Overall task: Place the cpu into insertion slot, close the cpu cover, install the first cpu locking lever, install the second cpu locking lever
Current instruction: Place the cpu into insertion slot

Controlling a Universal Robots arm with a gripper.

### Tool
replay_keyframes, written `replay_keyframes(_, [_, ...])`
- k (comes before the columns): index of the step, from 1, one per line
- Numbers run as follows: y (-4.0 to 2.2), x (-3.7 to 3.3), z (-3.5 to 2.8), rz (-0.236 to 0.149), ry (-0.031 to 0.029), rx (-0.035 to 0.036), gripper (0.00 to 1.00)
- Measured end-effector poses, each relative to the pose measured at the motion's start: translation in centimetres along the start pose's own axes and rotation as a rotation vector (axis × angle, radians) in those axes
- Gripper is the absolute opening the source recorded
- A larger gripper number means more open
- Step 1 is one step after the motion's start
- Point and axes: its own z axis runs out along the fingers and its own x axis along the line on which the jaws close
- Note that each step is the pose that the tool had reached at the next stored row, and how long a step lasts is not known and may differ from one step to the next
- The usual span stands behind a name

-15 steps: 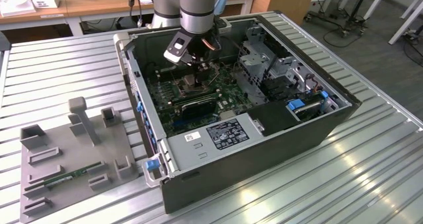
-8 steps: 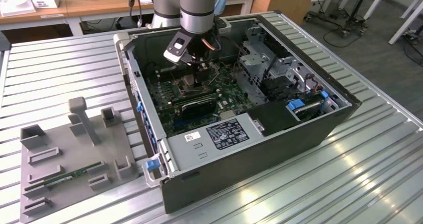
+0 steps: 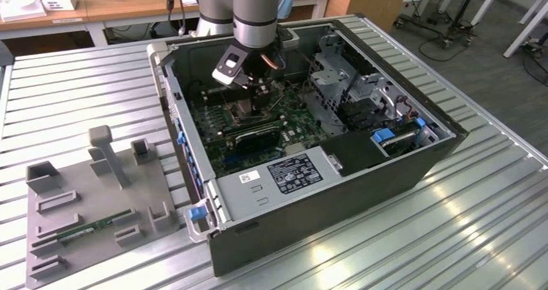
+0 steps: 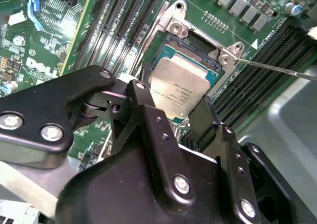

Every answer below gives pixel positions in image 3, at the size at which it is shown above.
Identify metal socket cover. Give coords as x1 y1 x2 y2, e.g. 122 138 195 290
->
267 80 287 101

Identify thin metal locking lever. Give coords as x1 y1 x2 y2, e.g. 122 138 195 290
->
217 83 230 107
273 90 287 114

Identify silver CPU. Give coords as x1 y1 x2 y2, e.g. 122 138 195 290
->
234 99 255 120

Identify CPU socket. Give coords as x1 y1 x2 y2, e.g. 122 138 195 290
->
225 99 279 128

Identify metal drive cage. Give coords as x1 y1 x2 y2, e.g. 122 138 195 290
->
306 33 387 127

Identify green motherboard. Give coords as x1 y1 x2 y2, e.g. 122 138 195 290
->
189 78 345 178

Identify black graphics card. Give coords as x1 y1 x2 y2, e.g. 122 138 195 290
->
234 124 282 158

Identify wooden cabinet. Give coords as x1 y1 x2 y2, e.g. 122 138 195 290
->
333 0 413 34

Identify blue disk carrier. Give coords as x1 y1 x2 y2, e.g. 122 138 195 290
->
370 123 430 158

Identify grey power supply unit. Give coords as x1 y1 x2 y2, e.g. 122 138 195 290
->
205 146 345 230

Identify black wheeled stand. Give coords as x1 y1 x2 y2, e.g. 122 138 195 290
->
394 0 483 50

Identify black open PC case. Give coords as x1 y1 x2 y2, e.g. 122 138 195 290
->
147 13 469 278

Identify grey parts rack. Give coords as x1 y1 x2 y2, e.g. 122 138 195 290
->
25 125 182 289

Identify flat white box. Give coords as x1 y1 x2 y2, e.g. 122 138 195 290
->
0 0 49 23

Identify green RAM stick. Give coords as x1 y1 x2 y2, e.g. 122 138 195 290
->
54 209 134 243

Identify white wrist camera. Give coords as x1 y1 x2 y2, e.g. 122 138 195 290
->
213 44 253 87

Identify wooden desk white frame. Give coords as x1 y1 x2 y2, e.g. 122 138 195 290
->
0 0 335 47

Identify white table frame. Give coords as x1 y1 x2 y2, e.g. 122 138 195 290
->
411 0 505 26
503 0 548 59

